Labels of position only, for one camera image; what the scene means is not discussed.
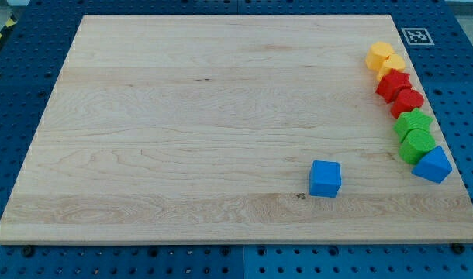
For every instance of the light wooden board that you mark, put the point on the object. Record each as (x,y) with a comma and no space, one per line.
(199,129)

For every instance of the yellow heart block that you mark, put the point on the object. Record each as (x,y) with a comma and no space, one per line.
(393,62)

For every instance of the yellow hexagon block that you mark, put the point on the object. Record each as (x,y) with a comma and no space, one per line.
(377,54)

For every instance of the black bolt right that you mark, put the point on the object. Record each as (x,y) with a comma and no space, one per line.
(457,248)

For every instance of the blue cube block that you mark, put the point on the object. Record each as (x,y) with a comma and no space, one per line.
(325,178)

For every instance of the black bolt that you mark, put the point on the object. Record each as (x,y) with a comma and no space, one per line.
(27,251)
(457,248)

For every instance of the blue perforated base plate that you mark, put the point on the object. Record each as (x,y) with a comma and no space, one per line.
(34,52)

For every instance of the green circle block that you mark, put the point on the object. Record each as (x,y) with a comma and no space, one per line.
(416,145)

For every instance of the red circle block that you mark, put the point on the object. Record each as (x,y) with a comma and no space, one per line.
(406,101)

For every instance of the red star block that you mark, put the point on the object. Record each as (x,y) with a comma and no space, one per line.
(392,83)

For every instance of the green star block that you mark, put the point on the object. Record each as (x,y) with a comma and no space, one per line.
(409,121)

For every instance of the black bolt left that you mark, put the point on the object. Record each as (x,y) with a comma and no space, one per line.
(27,251)

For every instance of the white fiducial marker tag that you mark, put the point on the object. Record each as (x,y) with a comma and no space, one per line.
(417,36)

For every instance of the blue triangle block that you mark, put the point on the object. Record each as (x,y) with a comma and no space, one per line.
(434,166)

